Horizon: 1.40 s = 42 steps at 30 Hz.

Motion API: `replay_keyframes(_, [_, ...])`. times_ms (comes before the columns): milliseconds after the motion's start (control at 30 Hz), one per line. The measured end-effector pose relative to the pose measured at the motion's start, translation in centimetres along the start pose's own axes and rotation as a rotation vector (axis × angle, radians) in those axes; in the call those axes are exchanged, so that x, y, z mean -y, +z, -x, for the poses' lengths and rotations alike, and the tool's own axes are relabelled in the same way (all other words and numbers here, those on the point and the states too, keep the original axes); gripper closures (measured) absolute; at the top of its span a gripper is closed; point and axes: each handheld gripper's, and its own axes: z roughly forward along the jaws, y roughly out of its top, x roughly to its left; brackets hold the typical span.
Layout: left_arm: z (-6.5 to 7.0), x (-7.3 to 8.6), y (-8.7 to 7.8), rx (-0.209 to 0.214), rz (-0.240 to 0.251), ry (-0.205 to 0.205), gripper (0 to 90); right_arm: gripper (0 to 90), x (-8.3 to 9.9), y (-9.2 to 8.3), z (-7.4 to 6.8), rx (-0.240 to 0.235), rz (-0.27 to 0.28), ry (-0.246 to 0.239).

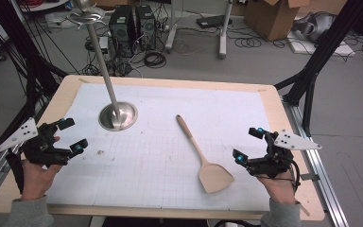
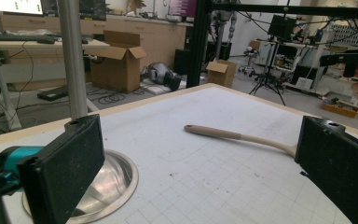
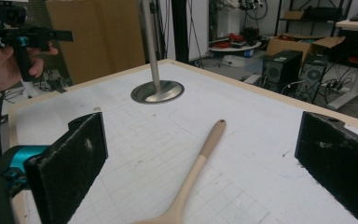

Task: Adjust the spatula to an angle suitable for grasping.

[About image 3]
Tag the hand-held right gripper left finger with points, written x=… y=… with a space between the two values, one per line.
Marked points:
x=68 y=168

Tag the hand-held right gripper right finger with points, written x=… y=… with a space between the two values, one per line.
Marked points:
x=338 y=161

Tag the brown cardboard panel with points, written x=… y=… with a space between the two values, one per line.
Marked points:
x=99 y=40

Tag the white power strip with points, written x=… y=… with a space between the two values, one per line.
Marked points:
x=335 y=87

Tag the grey computer tower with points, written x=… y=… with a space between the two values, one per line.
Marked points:
x=312 y=76

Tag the metal stand with round base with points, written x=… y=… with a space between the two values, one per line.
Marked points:
x=155 y=77

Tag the black computer tower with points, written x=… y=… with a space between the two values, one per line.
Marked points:
x=281 y=70

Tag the beige wooden spoon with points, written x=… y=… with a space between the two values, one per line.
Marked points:
x=192 y=174

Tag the open cardboard box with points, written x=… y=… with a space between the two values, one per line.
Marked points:
x=289 y=45

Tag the white grid mat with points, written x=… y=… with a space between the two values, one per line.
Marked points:
x=199 y=140

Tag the black metal shelf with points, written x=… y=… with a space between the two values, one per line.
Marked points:
x=317 y=14

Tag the small cardboard box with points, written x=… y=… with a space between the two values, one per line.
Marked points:
x=293 y=15

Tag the round white table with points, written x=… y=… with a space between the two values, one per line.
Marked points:
x=234 y=47

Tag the red tool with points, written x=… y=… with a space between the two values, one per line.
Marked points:
x=236 y=37

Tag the black upright post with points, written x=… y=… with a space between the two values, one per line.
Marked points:
x=180 y=29

